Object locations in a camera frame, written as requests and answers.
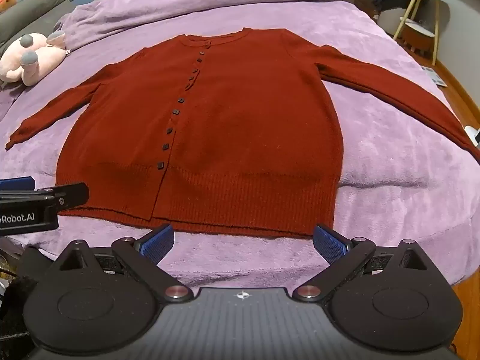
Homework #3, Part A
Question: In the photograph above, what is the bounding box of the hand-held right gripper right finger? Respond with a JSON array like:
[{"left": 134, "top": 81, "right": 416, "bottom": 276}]
[{"left": 292, "top": 224, "right": 429, "bottom": 304}]

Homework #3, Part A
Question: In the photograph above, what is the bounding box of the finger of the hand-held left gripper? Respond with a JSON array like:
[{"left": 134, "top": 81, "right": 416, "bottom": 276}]
[
  {"left": 0, "top": 182, "right": 90, "bottom": 211},
  {"left": 0, "top": 176, "right": 37, "bottom": 193}
]

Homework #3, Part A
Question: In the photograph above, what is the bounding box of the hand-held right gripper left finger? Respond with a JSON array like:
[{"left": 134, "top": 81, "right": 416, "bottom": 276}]
[{"left": 55, "top": 224, "right": 193, "bottom": 304}]

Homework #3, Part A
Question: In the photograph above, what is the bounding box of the red knit cardigan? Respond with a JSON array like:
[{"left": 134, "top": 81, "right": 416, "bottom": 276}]
[{"left": 5, "top": 27, "right": 480, "bottom": 239}]

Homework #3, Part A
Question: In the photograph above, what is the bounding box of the dark fuzzy cloth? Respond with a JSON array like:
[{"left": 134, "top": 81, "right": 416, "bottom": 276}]
[{"left": 0, "top": 275, "right": 35, "bottom": 347}]

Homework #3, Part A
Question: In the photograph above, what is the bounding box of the pink plush toy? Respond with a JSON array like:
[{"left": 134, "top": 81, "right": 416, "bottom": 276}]
[{"left": 0, "top": 32, "right": 72, "bottom": 88}]

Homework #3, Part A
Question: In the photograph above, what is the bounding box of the grey padded headboard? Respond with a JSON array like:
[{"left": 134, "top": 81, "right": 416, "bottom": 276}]
[{"left": 0, "top": 0, "right": 68, "bottom": 58}]

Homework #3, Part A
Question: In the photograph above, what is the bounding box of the brown round stool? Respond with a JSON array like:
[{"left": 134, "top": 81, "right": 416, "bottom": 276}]
[{"left": 401, "top": 22, "right": 438, "bottom": 59}]

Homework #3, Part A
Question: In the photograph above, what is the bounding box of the purple duvet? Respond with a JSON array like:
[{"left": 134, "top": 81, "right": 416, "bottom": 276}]
[{"left": 54, "top": 0, "right": 352, "bottom": 52}]

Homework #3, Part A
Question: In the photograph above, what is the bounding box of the side table with yellow legs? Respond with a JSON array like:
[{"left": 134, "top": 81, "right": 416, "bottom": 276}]
[{"left": 392, "top": 0, "right": 451, "bottom": 67}]

